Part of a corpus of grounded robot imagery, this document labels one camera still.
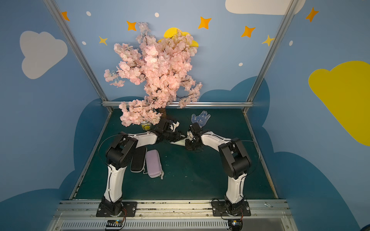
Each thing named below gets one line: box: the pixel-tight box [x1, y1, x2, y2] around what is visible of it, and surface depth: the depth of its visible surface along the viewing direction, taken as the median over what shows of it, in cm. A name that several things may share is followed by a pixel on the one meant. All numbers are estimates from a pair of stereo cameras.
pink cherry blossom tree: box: [104, 22, 203, 127], surface depth 76 cm
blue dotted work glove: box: [191, 110, 212, 129], surface depth 117 cm
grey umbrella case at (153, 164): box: [143, 149, 164, 180], surface depth 90 cm
